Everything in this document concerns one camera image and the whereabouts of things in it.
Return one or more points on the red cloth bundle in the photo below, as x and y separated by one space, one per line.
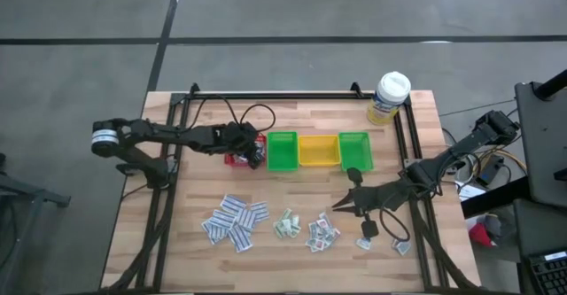
479 236

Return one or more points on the black table edge rail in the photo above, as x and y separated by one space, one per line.
310 95

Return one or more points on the white paper sheet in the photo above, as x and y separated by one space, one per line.
470 192

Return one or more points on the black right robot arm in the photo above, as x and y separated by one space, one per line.
460 146

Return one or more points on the green plastic basket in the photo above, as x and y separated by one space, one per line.
355 153
282 153

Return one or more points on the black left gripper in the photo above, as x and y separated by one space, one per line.
239 137

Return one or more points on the black pole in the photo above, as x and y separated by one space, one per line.
551 87

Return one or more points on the grey side table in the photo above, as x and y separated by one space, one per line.
545 144

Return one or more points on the black power supply box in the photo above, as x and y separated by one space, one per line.
491 171

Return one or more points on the red plastic basket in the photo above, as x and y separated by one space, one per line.
230 161

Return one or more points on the yellow plastic basket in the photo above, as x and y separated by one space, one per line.
319 151

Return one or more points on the black stand legs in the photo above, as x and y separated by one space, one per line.
26 197

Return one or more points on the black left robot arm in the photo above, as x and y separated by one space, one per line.
168 132

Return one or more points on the dark grey desk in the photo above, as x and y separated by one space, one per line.
540 228

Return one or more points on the silver mounting plate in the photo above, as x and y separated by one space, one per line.
409 165

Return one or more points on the black keyboard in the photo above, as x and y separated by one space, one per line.
549 275

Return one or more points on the black metal bar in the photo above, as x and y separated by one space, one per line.
496 197

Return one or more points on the Lysol wipes canister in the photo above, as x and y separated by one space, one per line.
392 91

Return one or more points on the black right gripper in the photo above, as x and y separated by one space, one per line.
385 195

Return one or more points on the grey cloth bundle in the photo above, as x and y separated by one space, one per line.
495 226

